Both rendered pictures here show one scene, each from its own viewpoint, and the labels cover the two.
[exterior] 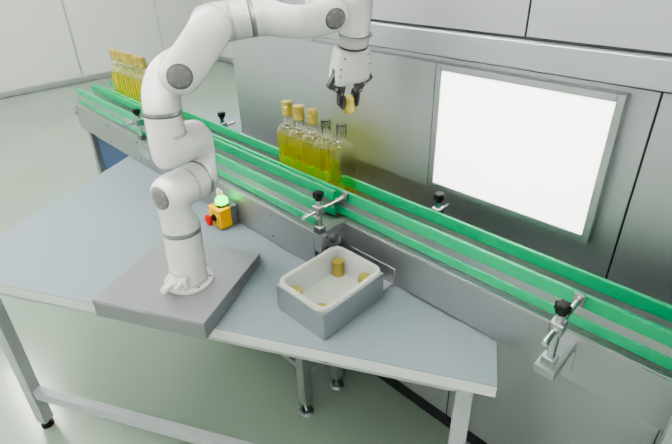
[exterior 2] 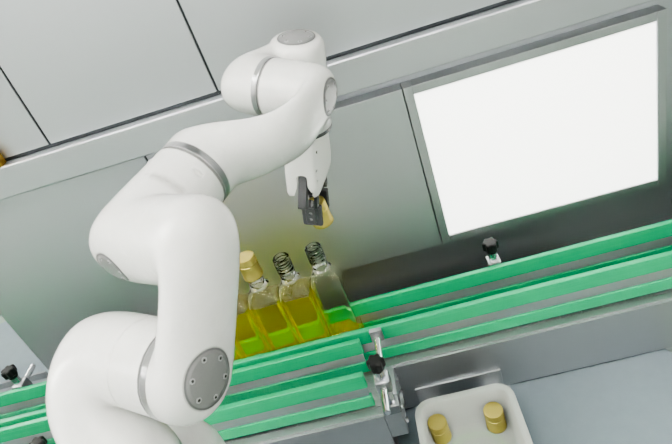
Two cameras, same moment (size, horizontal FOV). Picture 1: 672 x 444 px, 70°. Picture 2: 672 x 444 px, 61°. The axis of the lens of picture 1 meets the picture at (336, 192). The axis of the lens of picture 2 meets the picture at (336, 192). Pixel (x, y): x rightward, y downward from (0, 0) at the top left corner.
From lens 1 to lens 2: 72 cm
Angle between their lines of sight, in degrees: 32
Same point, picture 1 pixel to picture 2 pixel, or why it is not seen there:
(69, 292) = not seen: outside the picture
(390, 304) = (536, 413)
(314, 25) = (315, 124)
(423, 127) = (411, 178)
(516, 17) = not seen: outside the picture
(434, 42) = (385, 64)
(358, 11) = not seen: hidden behind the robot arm
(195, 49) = (210, 302)
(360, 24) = not seen: hidden behind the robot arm
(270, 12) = (241, 145)
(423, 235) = (525, 302)
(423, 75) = (386, 114)
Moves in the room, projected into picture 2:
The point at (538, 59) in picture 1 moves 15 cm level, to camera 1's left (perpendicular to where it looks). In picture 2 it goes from (546, 17) to (498, 59)
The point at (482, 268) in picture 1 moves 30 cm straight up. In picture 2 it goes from (620, 286) to (612, 138)
